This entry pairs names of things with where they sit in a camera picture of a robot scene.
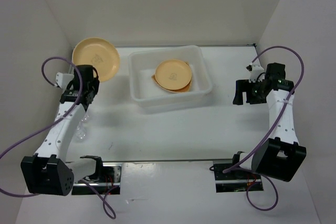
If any tan round plate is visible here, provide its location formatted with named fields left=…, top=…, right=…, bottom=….
left=72, top=37, right=120, bottom=82
left=154, top=59, right=193, bottom=91

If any clear glass cup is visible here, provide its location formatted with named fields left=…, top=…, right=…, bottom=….
left=81, top=113, right=90, bottom=124
left=74, top=123, right=87, bottom=141

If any clear glass cup front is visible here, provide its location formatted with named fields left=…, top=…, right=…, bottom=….
left=74, top=123, right=87, bottom=141

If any woven bamboo triangular basket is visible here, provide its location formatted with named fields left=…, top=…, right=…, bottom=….
left=151, top=61, right=193, bottom=94

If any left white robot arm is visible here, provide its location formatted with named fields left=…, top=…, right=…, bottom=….
left=20, top=65, right=104, bottom=196

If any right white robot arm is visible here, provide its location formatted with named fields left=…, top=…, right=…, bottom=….
left=230, top=63, right=307, bottom=182

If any clear plastic bin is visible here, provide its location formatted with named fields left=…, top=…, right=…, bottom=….
left=128, top=45, right=213, bottom=113

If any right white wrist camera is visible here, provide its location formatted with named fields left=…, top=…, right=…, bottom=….
left=246, top=63, right=265, bottom=83

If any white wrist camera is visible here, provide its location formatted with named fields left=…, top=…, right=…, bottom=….
left=246, top=63, right=265, bottom=83
left=54, top=72, right=74, bottom=90

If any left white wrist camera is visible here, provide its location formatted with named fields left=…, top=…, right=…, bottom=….
left=54, top=72, right=74, bottom=90

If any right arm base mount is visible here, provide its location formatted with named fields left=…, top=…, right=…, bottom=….
left=209, top=159, right=264, bottom=193

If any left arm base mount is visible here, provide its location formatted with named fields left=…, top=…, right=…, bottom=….
left=71, top=162, right=122, bottom=196

